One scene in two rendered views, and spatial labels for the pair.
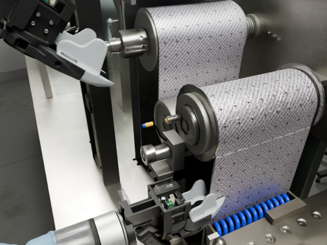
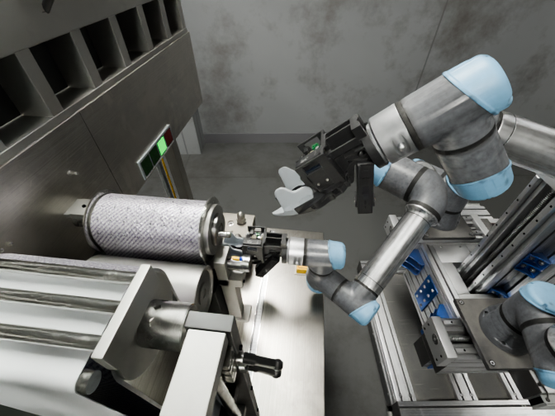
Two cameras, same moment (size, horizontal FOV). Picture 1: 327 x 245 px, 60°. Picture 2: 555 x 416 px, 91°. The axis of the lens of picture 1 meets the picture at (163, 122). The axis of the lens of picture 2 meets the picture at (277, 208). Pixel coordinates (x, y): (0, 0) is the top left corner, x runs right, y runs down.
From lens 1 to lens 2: 79 cm
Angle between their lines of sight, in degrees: 97
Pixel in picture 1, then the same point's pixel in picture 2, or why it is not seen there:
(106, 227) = (298, 240)
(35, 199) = not seen: outside the picture
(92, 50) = (289, 172)
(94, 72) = (290, 183)
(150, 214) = (271, 235)
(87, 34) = (282, 191)
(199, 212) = (238, 240)
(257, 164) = not seen: hidden behind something
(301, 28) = (16, 206)
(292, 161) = not seen: hidden behind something
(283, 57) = (31, 245)
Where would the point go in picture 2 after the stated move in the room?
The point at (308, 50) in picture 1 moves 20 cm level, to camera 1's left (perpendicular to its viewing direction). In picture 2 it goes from (44, 210) to (103, 252)
